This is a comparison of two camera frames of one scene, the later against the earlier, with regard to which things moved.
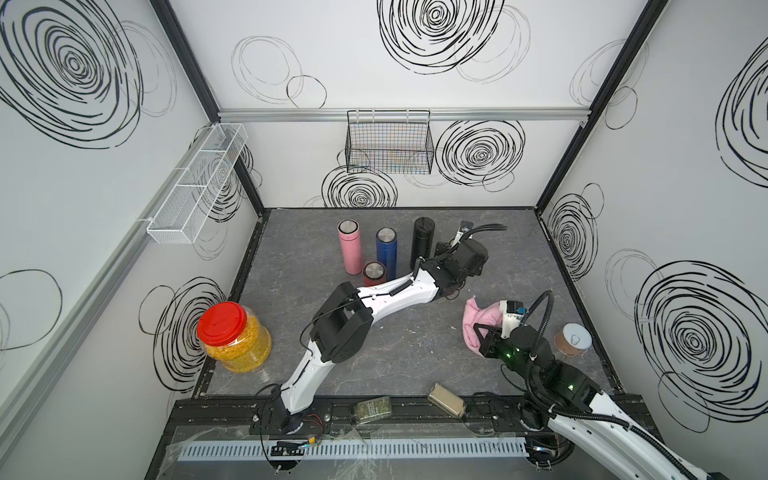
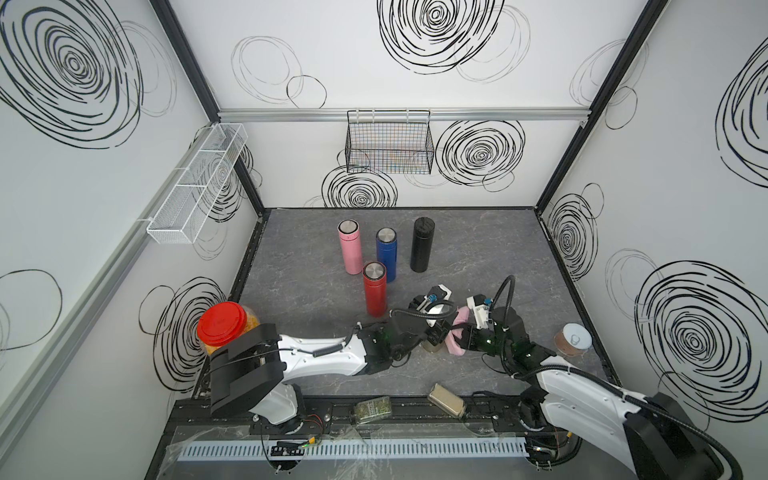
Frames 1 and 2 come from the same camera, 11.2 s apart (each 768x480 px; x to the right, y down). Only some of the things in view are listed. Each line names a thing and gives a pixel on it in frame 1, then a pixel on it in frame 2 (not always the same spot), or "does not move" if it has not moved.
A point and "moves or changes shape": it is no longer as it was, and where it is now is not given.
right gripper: (488, 345) does not move
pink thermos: (349, 233) does not move
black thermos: (422, 245) does not move
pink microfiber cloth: (490, 315) moves or changes shape
